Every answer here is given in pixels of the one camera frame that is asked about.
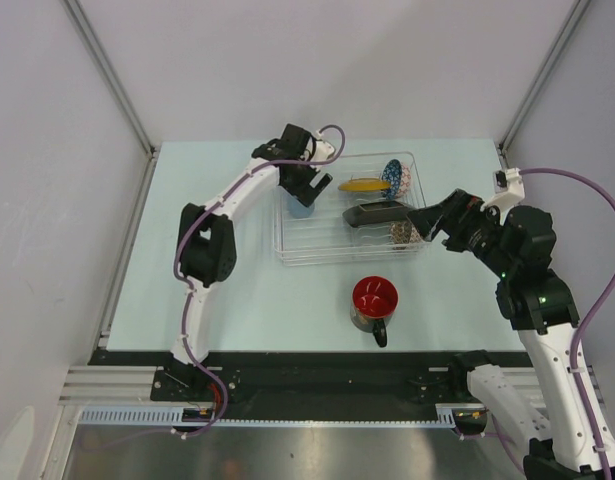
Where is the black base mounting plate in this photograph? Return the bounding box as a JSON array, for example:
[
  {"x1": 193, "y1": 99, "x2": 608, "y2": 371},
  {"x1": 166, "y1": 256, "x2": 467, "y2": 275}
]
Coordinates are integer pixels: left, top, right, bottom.
[{"x1": 89, "y1": 349, "x2": 531, "y2": 423}]

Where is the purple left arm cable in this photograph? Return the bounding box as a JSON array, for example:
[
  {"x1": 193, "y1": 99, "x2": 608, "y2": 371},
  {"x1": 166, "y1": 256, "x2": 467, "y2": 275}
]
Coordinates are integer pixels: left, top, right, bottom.
[{"x1": 171, "y1": 124, "x2": 347, "y2": 441}]

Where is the black floral mug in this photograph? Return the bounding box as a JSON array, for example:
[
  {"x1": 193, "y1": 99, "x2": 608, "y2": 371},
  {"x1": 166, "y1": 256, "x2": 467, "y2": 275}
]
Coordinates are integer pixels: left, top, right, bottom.
[{"x1": 350, "y1": 276, "x2": 399, "y2": 348}]

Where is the yellow round plate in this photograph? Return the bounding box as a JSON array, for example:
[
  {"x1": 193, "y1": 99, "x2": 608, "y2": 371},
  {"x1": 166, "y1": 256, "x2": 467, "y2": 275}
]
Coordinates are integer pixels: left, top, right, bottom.
[{"x1": 338, "y1": 177, "x2": 391, "y2": 192}]

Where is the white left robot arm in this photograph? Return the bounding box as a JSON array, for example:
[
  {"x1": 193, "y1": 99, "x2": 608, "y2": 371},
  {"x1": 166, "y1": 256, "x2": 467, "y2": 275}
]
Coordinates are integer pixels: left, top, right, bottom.
[{"x1": 171, "y1": 124, "x2": 346, "y2": 400}]

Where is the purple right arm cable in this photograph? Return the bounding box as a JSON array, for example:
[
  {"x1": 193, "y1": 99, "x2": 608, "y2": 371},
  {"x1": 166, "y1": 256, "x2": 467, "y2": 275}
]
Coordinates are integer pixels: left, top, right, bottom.
[{"x1": 456, "y1": 168, "x2": 615, "y2": 480}]

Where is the blue triangle pattern bowl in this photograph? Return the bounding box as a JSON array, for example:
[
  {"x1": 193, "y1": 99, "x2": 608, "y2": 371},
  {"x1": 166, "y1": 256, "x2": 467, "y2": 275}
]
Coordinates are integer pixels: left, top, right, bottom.
[{"x1": 381, "y1": 159, "x2": 411, "y2": 200}]

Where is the clear wire dish rack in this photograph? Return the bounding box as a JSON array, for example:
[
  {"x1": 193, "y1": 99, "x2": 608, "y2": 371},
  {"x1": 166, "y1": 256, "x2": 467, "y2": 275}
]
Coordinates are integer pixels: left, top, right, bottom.
[{"x1": 274, "y1": 151, "x2": 426, "y2": 266}]

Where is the black floral square plate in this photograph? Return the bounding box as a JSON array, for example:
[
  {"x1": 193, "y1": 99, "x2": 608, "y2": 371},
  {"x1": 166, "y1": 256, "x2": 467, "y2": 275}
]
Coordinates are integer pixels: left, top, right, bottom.
[{"x1": 342, "y1": 200, "x2": 412, "y2": 228}]

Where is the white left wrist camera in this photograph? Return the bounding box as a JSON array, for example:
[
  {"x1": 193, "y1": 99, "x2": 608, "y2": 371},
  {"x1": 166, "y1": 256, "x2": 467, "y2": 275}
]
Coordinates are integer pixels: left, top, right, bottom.
[{"x1": 308, "y1": 131, "x2": 337, "y2": 166}]

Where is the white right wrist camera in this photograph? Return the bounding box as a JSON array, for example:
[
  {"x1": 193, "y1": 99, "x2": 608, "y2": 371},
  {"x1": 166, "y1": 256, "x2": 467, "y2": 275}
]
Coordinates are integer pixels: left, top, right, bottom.
[{"x1": 481, "y1": 168, "x2": 525, "y2": 213}]

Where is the brown lattice pattern bowl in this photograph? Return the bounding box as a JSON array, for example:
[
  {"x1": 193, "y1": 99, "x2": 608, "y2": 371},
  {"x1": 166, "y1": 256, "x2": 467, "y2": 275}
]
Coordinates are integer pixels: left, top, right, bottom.
[{"x1": 389, "y1": 220, "x2": 424, "y2": 251}]

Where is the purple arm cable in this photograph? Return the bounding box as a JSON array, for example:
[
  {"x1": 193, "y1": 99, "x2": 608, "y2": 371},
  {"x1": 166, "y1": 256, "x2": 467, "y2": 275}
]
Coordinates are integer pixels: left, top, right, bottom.
[
  {"x1": 171, "y1": 124, "x2": 347, "y2": 441},
  {"x1": 456, "y1": 168, "x2": 615, "y2": 480}
]

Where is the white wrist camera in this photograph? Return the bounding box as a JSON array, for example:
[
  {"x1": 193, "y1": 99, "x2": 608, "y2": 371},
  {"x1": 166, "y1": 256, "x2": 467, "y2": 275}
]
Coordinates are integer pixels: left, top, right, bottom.
[
  {"x1": 308, "y1": 131, "x2": 337, "y2": 166},
  {"x1": 481, "y1": 168, "x2": 525, "y2": 213}
]

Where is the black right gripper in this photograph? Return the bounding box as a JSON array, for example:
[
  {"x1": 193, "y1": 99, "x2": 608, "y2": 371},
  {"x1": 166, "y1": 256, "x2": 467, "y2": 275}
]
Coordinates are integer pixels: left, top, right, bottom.
[{"x1": 406, "y1": 188, "x2": 516, "y2": 278}]

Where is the light blue cup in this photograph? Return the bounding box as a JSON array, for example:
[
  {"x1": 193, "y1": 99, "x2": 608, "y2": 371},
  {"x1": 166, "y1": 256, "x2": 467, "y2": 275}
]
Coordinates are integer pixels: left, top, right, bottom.
[{"x1": 287, "y1": 196, "x2": 315, "y2": 219}]

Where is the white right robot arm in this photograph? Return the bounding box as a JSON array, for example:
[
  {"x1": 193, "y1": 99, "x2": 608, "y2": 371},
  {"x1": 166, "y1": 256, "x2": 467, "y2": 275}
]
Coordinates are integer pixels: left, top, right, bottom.
[{"x1": 407, "y1": 187, "x2": 615, "y2": 479}]

